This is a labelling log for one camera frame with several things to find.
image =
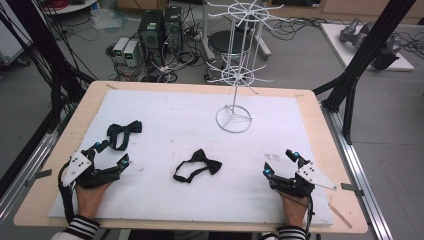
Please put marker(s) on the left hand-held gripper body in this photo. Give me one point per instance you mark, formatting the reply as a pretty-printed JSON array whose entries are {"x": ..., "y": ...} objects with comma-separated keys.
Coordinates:
[{"x": 100, "y": 176}]

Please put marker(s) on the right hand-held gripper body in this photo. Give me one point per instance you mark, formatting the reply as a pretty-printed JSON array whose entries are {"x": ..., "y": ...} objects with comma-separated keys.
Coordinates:
[{"x": 293, "y": 186}]

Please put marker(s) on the black bow tie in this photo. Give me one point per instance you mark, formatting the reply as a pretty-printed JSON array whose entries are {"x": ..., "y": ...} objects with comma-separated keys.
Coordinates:
[
  {"x": 206, "y": 161},
  {"x": 133, "y": 127}
]

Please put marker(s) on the person's right hand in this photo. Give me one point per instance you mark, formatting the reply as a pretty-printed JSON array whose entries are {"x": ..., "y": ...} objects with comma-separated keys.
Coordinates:
[{"x": 295, "y": 211}]

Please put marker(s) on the person's left hand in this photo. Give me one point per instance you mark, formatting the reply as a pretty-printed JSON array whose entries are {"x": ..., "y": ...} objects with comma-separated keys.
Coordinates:
[{"x": 89, "y": 201}]

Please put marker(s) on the thin wooden stick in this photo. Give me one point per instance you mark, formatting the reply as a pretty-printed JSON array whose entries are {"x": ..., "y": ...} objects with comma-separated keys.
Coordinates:
[{"x": 340, "y": 216}]

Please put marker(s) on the grey metal table clamp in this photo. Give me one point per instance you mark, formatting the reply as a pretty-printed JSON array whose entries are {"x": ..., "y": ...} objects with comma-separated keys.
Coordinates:
[
  {"x": 351, "y": 188},
  {"x": 38, "y": 176}
]

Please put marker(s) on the white bench power supply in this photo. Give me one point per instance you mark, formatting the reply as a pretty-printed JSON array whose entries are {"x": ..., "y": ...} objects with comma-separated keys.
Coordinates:
[
  {"x": 131, "y": 53},
  {"x": 120, "y": 48}
]

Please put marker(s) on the white floor platform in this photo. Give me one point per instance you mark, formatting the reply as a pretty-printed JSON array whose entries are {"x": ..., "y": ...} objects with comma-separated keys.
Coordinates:
[{"x": 336, "y": 46}]

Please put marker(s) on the black computer tower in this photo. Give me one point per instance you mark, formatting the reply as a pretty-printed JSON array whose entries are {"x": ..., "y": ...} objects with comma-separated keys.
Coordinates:
[
  {"x": 150, "y": 36},
  {"x": 172, "y": 28}
]

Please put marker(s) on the clear plastic bag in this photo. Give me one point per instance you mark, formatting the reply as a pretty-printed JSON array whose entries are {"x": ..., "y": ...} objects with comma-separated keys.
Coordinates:
[{"x": 106, "y": 18}]

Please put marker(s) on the black round stool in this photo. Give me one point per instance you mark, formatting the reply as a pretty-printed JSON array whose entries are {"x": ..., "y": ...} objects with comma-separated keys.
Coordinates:
[{"x": 220, "y": 41}]

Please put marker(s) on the white round table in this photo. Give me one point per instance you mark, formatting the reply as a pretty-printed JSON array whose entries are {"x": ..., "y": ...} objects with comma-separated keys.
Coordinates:
[{"x": 73, "y": 6}]

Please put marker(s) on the aluminium side rail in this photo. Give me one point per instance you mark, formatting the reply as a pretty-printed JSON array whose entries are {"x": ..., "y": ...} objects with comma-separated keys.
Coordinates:
[
  {"x": 360, "y": 166},
  {"x": 20, "y": 190}
]

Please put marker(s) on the black metal frame post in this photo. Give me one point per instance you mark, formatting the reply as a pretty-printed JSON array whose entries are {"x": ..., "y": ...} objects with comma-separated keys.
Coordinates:
[
  {"x": 50, "y": 56},
  {"x": 366, "y": 53}
]

